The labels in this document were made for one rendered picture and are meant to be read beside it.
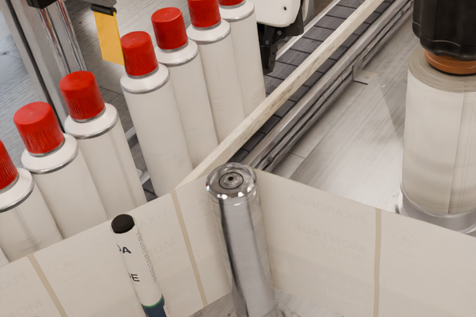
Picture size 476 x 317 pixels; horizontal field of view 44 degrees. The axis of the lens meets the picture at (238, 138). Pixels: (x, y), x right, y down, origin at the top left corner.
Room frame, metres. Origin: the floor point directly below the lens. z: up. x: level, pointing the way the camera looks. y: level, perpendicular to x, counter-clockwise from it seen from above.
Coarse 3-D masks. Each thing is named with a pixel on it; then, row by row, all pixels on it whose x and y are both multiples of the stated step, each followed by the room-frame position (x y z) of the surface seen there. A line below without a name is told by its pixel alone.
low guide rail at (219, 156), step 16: (368, 0) 0.83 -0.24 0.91; (352, 16) 0.79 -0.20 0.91; (336, 32) 0.75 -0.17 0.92; (352, 32) 0.77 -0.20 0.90; (320, 48) 0.71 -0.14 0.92; (336, 48) 0.73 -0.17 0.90; (304, 64) 0.68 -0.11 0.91; (320, 64) 0.70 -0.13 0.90; (288, 80) 0.65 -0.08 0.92; (304, 80) 0.66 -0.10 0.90; (272, 96) 0.62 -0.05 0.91; (288, 96) 0.63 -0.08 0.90; (256, 112) 0.59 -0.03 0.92; (272, 112) 0.60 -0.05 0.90; (240, 128) 0.56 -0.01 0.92; (256, 128) 0.58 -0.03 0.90; (224, 144) 0.54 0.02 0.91; (240, 144) 0.55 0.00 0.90; (208, 160) 0.51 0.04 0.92; (224, 160) 0.52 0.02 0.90; (192, 176) 0.49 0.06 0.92
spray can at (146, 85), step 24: (144, 48) 0.50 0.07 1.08; (144, 72) 0.50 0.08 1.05; (168, 72) 0.51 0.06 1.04; (144, 96) 0.49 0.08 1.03; (168, 96) 0.50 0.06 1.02; (144, 120) 0.49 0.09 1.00; (168, 120) 0.49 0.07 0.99; (144, 144) 0.50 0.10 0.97; (168, 144) 0.49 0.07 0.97; (168, 168) 0.49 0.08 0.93; (192, 168) 0.51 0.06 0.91
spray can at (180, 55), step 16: (160, 16) 0.55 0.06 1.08; (176, 16) 0.55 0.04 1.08; (160, 32) 0.54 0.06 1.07; (176, 32) 0.54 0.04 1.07; (160, 48) 0.55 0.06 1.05; (176, 48) 0.54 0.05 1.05; (192, 48) 0.55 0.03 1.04; (176, 64) 0.53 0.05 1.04; (192, 64) 0.54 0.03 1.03; (176, 80) 0.53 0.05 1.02; (192, 80) 0.53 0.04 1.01; (176, 96) 0.53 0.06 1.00; (192, 96) 0.53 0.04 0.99; (192, 112) 0.53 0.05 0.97; (208, 112) 0.54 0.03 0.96; (192, 128) 0.53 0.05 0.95; (208, 128) 0.54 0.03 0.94; (192, 144) 0.53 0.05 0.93; (208, 144) 0.54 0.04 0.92; (192, 160) 0.53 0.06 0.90
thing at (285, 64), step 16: (352, 0) 0.90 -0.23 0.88; (384, 0) 0.88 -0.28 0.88; (336, 16) 0.86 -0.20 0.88; (368, 16) 0.84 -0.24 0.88; (320, 32) 0.82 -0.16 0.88; (304, 48) 0.78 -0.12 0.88; (288, 64) 0.74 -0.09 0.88; (272, 80) 0.70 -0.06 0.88; (272, 128) 0.60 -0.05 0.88; (256, 144) 0.57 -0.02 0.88; (240, 160) 0.54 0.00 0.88; (144, 192) 0.51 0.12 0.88
